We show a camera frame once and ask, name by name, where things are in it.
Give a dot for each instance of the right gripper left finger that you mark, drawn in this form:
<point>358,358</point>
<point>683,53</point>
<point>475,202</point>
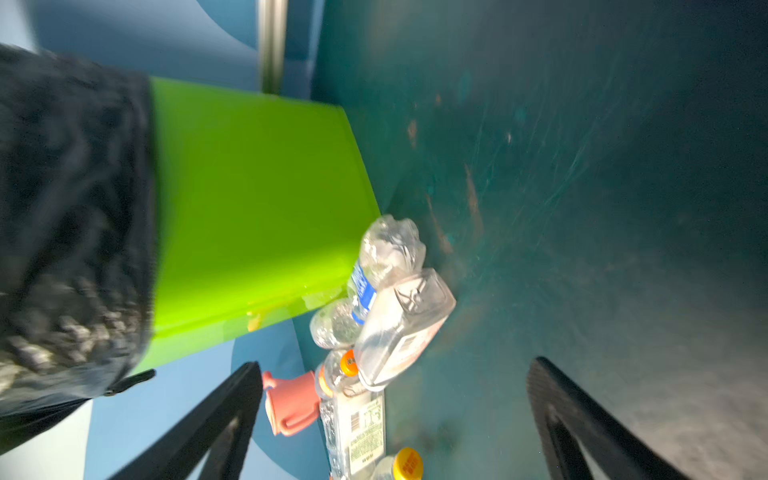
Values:
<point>214,435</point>

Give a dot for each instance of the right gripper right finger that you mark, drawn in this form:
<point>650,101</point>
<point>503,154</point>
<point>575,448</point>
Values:
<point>571,423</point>

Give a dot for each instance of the clear bottle grey label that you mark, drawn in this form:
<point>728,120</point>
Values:
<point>402,322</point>

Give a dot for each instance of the green bin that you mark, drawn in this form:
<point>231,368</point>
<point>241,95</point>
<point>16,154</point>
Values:
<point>262,204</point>

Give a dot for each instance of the black bin liner bag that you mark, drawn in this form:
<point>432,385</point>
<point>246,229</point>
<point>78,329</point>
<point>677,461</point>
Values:
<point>78,235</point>

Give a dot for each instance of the pink watering can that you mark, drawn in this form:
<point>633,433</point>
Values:
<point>291,405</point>

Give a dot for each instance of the orange label bottle orange cap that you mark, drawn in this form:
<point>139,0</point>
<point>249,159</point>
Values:
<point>338,374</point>

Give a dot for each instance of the flat clear bottle white label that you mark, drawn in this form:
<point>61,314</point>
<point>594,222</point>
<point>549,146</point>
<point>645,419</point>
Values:
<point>355,434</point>

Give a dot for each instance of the clear bottle orange label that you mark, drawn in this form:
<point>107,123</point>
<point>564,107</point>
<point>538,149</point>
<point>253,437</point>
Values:
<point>407,464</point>

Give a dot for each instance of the clear bottle blue label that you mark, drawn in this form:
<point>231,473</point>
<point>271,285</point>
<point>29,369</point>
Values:
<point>390,250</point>

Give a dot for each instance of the right aluminium post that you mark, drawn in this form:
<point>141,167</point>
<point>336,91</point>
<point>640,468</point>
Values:
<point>272,31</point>

